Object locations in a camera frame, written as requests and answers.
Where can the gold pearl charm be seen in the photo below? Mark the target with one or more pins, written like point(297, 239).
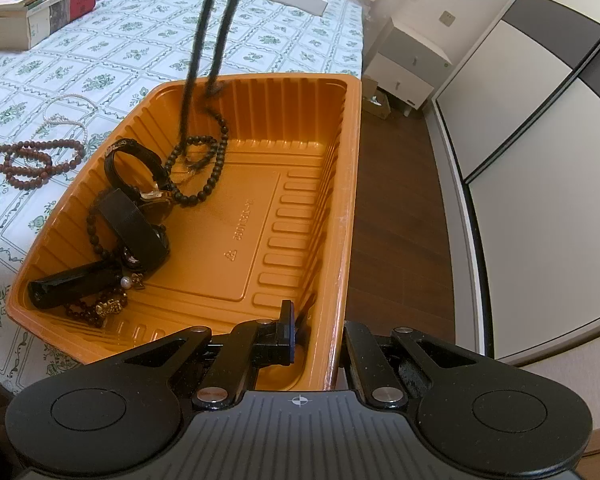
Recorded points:
point(136, 281)

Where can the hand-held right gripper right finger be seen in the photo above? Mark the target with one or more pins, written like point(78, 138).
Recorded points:
point(366, 360)

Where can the wall socket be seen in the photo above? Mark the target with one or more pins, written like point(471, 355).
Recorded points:
point(447, 18)

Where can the black glossy tube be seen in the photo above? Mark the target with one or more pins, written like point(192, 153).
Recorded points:
point(70, 282)

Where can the cardboard box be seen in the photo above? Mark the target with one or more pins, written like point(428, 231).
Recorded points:
point(377, 102)

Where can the black wide wristband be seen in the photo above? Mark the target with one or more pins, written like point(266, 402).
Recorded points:
point(135, 225)

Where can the orange plastic tray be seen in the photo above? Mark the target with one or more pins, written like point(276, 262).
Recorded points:
point(260, 220)

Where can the white grey sliding wardrobe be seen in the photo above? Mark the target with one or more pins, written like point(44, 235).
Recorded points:
point(540, 160)

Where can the white nightstand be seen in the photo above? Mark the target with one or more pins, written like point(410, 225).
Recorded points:
point(405, 65)

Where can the green floral tablecloth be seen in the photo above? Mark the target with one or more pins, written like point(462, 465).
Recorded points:
point(130, 35)

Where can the black wristwatch gold case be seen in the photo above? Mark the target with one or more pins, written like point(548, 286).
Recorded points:
point(152, 165)

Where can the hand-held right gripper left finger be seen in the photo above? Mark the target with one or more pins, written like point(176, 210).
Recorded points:
point(287, 332)

